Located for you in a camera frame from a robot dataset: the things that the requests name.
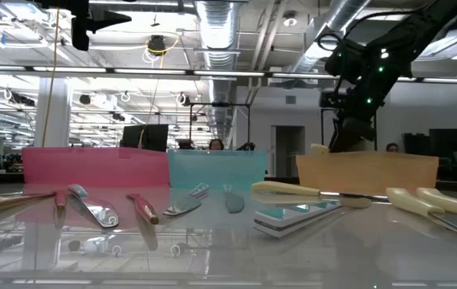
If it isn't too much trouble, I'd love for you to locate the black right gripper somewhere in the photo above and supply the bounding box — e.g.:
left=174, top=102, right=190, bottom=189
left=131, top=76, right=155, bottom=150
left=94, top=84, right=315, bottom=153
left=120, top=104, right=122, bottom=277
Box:
left=328, top=78, right=386, bottom=153

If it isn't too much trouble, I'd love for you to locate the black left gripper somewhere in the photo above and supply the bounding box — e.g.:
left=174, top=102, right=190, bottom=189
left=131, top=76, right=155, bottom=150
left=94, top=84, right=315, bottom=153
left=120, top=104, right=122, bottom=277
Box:
left=37, top=0, right=133, bottom=51

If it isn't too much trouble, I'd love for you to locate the cream handled table knife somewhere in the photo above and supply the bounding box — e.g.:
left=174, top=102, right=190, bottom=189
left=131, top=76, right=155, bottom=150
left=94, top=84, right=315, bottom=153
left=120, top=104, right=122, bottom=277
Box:
left=251, top=180, right=373, bottom=210
left=415, top=186, right=457, bottom=242
left=386, top=186, right=457, bottom=236
left=310, top=143, right=331, bottom=156

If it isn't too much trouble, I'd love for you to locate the teal patterned handle knife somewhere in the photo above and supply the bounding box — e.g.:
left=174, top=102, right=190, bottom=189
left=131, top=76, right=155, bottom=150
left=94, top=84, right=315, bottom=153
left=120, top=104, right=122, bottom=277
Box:
left=67, top=184, right=120, bottom=229
left=253, top=199, right=344, bottom=238
left=162, top=182, right=210, bottom=218
left=222, top=183, right=246, bottom=214

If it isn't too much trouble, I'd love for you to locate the orange plastic bin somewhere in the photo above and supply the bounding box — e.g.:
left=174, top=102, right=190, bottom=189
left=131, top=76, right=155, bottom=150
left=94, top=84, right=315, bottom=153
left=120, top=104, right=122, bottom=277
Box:
left=296, top=151, right=440, bottom=197

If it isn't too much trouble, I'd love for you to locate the black ceiling-mounted device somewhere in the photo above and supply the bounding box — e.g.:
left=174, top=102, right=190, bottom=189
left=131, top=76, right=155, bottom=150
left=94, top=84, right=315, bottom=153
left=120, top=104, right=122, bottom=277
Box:
left=146, top=35, right=168, bottom=56

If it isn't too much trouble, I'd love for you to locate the long overhead light bar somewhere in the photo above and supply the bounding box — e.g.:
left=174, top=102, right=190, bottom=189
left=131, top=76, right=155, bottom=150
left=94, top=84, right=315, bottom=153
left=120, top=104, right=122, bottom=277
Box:
left=0, top=63, right=457, bottom=85

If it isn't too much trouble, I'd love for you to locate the white building column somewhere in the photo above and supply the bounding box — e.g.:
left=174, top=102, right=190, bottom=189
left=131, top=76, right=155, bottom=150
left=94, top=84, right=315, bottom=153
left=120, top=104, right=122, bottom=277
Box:
left=33, top=76, right=73, bottom=149

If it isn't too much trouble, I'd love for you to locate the black monitor workstation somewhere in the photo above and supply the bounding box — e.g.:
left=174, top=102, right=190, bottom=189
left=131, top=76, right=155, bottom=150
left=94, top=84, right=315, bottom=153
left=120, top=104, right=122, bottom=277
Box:
left=402, top=128, right=457, bottom=182

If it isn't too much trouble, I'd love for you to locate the black monitor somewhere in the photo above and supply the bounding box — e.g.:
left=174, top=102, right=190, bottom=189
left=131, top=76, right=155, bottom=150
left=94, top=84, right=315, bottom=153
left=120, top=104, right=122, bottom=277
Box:
left=120, top=124, right=170, bottom=153

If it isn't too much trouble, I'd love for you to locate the pink plastic bin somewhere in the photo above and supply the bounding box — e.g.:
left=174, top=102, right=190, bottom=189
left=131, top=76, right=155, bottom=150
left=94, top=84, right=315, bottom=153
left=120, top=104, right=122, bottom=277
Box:
left=22, top=146, right=170, bottom=187

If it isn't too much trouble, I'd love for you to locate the teal plastic bin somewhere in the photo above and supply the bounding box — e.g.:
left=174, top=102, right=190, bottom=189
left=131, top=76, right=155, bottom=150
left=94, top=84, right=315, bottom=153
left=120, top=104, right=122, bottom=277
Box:
left=167, top=149, right=269, bottom=190

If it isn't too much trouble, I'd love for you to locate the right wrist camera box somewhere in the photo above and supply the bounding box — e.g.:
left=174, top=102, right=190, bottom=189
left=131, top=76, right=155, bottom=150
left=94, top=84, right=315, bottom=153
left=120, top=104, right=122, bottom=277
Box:
left=319, top=90, right=348, bottom=110

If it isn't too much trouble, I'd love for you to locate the yellow hanging cable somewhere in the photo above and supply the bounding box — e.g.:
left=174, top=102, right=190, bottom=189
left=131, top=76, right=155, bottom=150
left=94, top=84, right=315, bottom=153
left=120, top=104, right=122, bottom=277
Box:
left=41, top=6, right=61, bottom=149

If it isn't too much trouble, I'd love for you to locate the silver ventilation duct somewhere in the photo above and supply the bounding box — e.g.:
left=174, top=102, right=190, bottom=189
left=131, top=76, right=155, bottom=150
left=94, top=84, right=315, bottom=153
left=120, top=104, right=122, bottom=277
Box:
left=288, top=0, right=373, bottom=75
left=194, top=0, right=242, bottom=148

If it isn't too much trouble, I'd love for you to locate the black rig frame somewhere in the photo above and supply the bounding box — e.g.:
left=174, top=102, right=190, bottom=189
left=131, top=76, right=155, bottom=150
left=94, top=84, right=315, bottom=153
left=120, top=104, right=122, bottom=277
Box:
left=188, top=102, right=252, bottom=152

